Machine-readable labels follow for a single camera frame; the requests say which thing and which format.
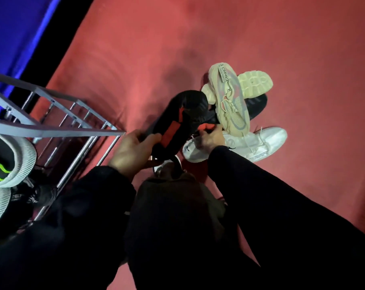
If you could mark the person's left hand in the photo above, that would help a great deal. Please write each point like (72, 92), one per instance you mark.
(129, 155)

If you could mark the person's right hand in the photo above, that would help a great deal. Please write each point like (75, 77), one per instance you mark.
(212, 141)

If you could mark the person's right fingers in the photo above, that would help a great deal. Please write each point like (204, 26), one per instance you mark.
(206, 136)

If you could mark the person's left thumb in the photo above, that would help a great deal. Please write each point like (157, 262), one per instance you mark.
(152, 139)

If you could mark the black sneaker with red stripe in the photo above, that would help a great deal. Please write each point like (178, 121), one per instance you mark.
(178, 123)
(255, 105)

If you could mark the person's right forearm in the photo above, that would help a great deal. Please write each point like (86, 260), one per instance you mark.
(285, 220)

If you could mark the person's left forearm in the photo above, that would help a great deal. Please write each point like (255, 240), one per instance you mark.
(64, 232)

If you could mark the beige mesh sneaker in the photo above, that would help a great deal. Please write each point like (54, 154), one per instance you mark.
(255, 83)
(230, 102)

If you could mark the grey metal shoe rack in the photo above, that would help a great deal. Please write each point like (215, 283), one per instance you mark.
(58, 123)

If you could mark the person's dark trouser leg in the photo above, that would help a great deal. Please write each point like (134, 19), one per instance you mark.
(173, 232)

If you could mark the black shoe with white print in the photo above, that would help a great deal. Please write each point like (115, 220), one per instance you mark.
(31, 193)

